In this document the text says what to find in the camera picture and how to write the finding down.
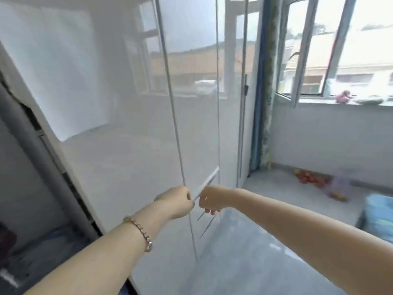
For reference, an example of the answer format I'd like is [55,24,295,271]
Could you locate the clear plastic bag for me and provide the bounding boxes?
[322,78,336,97]

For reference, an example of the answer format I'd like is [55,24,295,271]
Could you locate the person's right hand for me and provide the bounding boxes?
[199,185,237,216]

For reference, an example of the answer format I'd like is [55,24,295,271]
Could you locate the white green bundle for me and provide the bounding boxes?
[353,95,386,105]

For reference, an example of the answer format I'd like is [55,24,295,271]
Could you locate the white glossy wardrobe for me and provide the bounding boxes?
[0,0,264,295]

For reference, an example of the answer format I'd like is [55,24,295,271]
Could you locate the person's left hand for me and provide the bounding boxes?
[153,186,196,221]

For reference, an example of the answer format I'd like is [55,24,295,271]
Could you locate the person's left forearm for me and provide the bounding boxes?
[23,205,172,295]

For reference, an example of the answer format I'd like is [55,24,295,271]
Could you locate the orange slippers on floor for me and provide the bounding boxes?
[293,168,349,202]

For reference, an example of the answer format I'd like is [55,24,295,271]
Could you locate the pink fabric bundle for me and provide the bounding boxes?
[335,90,354,104]

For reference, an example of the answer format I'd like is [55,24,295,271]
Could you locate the white framed window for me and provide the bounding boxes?
[275,0,393,109]

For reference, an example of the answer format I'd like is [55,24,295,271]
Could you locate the person's right forearm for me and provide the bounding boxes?
[232,188,393,295]

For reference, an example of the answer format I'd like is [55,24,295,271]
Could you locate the blue floral curtain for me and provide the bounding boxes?
[249,0,286,172]

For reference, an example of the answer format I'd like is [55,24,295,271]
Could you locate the blue floral bed quilt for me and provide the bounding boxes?
[356,193,393,243]

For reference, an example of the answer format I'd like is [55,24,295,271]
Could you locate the white paper sheet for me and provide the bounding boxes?
[0,2,108,142]

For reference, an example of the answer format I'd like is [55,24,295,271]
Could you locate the silver link bracelet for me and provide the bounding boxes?
[123,215,153,253]

